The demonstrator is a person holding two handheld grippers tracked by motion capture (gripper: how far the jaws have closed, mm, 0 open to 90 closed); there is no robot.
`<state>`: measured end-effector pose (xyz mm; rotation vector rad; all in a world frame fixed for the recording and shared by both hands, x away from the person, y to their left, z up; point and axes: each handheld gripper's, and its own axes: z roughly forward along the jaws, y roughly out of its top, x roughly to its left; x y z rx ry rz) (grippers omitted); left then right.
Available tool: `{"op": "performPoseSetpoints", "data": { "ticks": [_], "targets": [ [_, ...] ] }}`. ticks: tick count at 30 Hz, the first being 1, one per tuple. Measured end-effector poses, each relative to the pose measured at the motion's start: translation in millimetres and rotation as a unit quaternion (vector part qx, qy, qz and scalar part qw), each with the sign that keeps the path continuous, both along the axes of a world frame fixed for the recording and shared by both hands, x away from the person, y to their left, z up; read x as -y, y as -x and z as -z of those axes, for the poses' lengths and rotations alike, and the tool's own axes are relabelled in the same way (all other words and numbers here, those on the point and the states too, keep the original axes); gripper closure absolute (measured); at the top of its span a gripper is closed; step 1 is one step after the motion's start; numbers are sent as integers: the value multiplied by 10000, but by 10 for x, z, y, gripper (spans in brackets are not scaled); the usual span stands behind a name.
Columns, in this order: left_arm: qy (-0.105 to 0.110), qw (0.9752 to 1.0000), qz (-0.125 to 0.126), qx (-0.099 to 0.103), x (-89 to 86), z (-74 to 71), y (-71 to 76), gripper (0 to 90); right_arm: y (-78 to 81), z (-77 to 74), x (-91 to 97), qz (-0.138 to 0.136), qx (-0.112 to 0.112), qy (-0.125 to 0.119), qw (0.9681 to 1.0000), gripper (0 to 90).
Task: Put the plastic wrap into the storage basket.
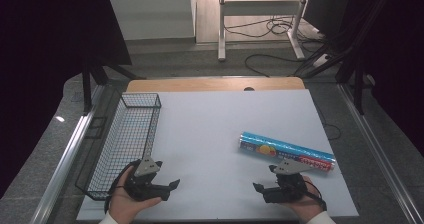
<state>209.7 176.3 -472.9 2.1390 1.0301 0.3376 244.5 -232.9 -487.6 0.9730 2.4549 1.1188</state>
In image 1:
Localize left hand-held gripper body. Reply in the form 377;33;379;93
124;155;172;202

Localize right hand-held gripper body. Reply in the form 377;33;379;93
262;158;315;205

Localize person's left hand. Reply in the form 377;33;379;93
107;165;163;224

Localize person's right hand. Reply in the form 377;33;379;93
283;175;326;224

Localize blue plastic wrap roll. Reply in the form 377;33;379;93
237;131;337;173

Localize person's left white sleeve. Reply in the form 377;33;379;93
98;211;120;224

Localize person's white sleeve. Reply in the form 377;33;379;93
98;211;120;224
305;210;338;224

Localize person's right white sleeve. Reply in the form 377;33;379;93
305;210;338;224

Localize black stand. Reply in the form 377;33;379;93
80;47;147;116
292;0;396;116

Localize white power strip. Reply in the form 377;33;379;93
312;53;332;69

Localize white cabinet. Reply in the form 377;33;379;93
107;0;198;42

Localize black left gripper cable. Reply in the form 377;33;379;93
103;159;141;215

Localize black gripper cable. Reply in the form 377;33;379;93
103;159;141;215
302;179;328;212

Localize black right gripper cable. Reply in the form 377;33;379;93
302;179;328;212

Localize black wire basket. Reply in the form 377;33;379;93
75;92;163;202

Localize thin black cable loop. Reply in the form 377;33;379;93
314;103;343;142

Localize aluminium rail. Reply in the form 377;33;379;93
30;83;106;224
337;83;424;224

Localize long black floor cable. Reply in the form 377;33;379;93
244;53;303;79

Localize tangle of black floor cables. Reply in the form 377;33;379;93
222;15;323;40

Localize white metal desk frame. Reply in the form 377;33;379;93
217;0;313;63

